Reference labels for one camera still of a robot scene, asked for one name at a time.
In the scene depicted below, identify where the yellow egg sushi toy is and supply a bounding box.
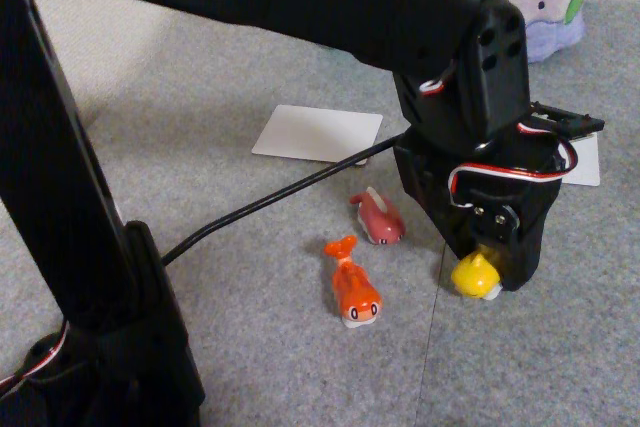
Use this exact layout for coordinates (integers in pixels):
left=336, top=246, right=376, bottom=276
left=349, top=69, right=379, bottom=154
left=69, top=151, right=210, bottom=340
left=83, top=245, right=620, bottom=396
left=450, top=242, right=504, bottom=301

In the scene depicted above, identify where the pink sushi fish toy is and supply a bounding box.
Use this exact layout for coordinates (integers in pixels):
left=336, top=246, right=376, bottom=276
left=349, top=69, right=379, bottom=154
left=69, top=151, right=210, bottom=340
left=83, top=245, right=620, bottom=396
left=348, top=186, right=407, bottom=247

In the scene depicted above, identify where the orange shrimp sushi toy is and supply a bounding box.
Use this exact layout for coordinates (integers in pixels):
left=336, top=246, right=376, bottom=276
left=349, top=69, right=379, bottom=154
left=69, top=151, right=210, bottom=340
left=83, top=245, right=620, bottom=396
left=322, top=235, right=385, bottom=330

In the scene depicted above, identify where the white blank card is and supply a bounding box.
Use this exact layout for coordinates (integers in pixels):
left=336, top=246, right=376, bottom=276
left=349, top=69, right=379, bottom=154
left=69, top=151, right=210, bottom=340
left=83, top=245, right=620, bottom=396
left=250, top=104, right=385, bottom=167
left=562, top=134, right=601, bottom=188

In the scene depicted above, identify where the grey carpet tile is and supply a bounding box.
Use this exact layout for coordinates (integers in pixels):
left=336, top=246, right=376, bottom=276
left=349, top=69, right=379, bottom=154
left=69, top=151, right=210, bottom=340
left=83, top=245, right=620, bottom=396
left=0, top=11, right=481, bottom=427
left=414, top=0, right=640, bottom=427

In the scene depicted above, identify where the red white black servo wire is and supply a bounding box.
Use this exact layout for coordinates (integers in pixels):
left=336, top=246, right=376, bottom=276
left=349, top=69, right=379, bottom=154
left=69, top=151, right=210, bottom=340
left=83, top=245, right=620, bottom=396
left=418, top=59, right=455, bottom=97
left=0, top=319, right=71, bottom=398
left=447, top=121, right=580, bottom=209

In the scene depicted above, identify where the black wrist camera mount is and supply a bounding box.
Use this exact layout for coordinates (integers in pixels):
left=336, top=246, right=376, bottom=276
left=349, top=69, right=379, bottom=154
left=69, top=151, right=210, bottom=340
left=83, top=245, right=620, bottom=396
left=524, top=101, right=606, bottom=144

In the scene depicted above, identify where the black camera cable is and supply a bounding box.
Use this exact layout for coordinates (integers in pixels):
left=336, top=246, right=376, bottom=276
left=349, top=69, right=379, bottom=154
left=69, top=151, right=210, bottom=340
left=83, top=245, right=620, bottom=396
left=159, top=132, right=407, bottom=267

